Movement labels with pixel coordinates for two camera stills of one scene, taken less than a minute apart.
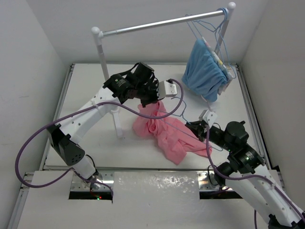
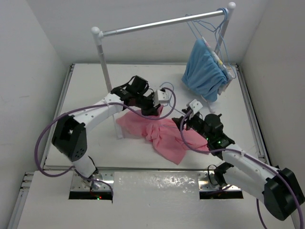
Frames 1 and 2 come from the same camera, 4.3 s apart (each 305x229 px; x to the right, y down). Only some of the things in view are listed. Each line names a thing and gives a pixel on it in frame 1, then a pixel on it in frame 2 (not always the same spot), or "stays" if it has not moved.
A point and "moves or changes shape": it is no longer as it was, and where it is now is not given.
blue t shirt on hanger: x=203 y=74 stays
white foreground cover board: x=140 y=200 stays
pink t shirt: x=177 y=138 moves or changes shape
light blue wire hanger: x=172 y=119 -> x=169 y=104
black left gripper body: x=147 y=93 -> x=145 y=103
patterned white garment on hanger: x=228 y=75 stays
